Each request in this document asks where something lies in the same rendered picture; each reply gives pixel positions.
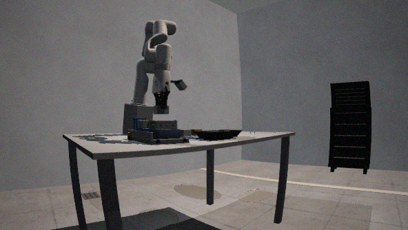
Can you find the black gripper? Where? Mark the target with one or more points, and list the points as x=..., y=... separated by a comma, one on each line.
x=161, y=85

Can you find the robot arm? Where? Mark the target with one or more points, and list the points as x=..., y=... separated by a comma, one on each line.
x=161, y=29

